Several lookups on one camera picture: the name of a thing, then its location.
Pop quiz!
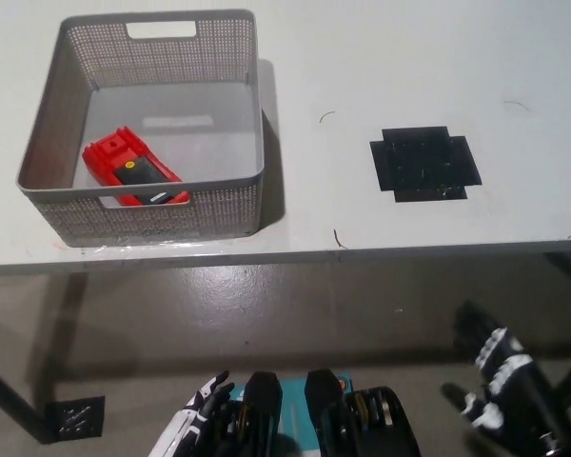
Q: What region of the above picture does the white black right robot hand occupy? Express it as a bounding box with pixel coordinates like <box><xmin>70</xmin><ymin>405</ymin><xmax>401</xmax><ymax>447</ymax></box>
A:
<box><xmin>441</xmin><ymin>327</ymin><xmax>571</xmax><ymax>457</ymax></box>

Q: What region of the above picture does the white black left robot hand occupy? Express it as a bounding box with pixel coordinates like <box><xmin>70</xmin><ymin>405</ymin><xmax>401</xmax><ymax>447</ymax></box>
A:
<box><xmin>148</xmin><ymin>370</ymin><xmax>235</xmax><ymax>457</ymax></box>

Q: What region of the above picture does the red digital multimeter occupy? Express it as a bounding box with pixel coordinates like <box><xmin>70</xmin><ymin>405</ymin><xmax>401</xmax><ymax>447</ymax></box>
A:
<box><xmin>82</xmin><ymin>125</ymin><xmax>190</xmax><ymax>209</ymax></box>

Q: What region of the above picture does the black ribbed robot body block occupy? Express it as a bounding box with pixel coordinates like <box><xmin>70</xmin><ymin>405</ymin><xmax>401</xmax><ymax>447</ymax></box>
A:
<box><xmin>304</xmin><ymin>368</ymin><xmax>423</xmax><ymax>457</ymax></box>
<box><xmin>208</xmin><ymin>370</ymin><xmax>285</xmax><ymax>457</ymax></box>

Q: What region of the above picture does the black floor tape patch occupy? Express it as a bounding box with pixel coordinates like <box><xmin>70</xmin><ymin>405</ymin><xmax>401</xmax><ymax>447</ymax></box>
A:
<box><xmin>45</xmin><ymin>395</ymin><xmax>107</xmax><ymax>442</ymax></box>

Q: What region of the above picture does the grey perforated plastic basket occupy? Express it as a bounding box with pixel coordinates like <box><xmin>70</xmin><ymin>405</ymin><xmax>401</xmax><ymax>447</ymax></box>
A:
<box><xmin>14</xmin><ymin>8</ymin><xmax>267</xmax><ymax>248</ymax></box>

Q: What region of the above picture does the black tape patch on table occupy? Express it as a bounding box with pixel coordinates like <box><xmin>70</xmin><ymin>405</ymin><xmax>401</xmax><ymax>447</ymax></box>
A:
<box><xmin>369</xmin><ymin>126</ymin><xmax>483</xmax><ymax>204</ymax></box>

